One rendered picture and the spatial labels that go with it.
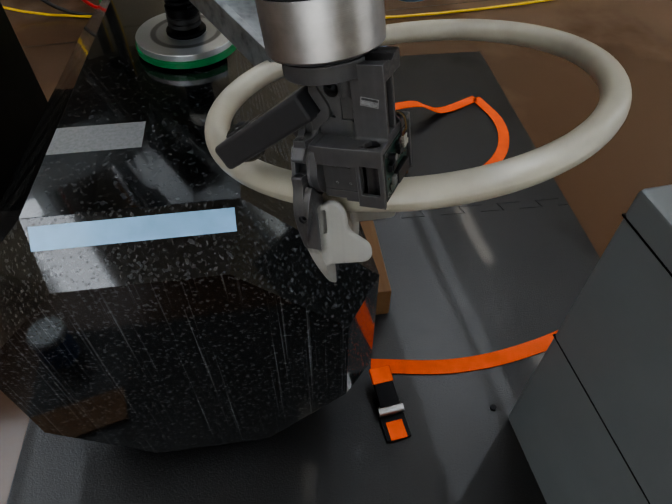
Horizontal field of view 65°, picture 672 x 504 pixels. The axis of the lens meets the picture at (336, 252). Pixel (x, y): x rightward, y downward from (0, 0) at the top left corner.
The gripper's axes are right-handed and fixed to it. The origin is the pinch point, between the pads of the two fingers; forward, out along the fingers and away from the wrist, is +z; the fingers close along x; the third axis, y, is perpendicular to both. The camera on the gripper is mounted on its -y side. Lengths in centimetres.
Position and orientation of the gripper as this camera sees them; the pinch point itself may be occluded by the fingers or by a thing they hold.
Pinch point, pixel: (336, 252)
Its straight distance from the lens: 52.9
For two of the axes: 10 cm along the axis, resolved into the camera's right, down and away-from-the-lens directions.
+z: 1.3, 7.7, 6.2
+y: 9.1, 1.6, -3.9
